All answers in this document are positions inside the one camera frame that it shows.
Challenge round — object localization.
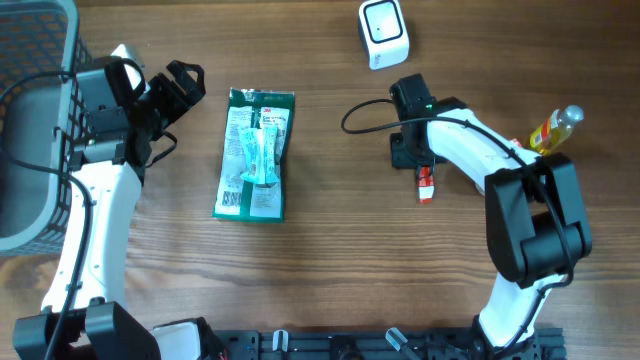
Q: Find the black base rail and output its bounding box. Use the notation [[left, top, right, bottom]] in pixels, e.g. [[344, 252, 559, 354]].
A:
[[214, 327, 569, 360]]

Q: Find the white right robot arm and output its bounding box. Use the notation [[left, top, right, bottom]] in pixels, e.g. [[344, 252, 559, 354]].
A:
[[391, 95, 592, 359]]

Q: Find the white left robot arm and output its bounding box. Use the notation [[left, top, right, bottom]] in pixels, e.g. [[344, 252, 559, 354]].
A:
[[13, 57, 224, 359]]

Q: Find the red white small packet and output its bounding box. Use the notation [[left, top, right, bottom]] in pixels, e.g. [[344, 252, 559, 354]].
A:
[[418, 166, 435, 204]]

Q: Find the green lid jar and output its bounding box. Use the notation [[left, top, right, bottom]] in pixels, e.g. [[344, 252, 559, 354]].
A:
[[475, 183, 485, 196]]

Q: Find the teal white small packet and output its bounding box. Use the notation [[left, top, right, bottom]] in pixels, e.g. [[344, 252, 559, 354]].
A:
[[240, 126, 280, 187]]

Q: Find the yellow dish soap bottle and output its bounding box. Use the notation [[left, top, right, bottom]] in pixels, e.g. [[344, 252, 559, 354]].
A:
[[529, 105, 584, 156]]

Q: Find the grey mesh basket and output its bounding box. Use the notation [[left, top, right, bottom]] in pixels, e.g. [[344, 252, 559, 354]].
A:
[[1, 0, 92, 256]]

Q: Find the green 3M gloves package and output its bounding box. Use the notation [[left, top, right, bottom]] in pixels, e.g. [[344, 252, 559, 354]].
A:
[[212, 88, 295, 223]]

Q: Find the white barcode scanner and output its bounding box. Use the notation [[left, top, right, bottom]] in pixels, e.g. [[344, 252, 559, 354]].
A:
[[358, 0, 410, 70]]

